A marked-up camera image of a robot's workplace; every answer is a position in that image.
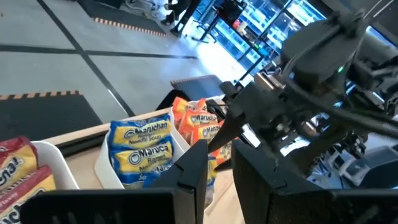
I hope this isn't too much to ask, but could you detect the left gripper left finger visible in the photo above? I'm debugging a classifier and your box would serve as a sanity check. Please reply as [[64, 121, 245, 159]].
[[146, 139, 208, 224]]

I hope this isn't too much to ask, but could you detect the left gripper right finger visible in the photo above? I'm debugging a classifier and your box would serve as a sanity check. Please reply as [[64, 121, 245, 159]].
[[231, 139, 330, 224]]

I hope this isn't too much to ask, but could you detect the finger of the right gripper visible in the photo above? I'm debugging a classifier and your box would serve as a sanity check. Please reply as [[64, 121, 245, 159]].
[[207, 99, 233, 116], [207, 111, 248, 152]]

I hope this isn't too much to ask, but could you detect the red roast beef ramen pack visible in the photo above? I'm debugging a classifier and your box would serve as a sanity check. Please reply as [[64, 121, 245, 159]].
[[0, 164, 57, 224], [0, 136, 39, 191]]

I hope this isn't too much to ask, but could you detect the white plastic bin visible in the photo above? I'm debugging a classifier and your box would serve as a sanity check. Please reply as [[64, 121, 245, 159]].
[[30, 140, 80, 190], [95, 107, 192, 190], [170, 94, 262, 170]]

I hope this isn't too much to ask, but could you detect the black hazard-striped floor mat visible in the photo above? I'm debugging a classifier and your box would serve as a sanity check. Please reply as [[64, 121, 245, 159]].
[[0, 90, 104, 141], [170, 74, 225, 101], [77, 0, 169, 38]]

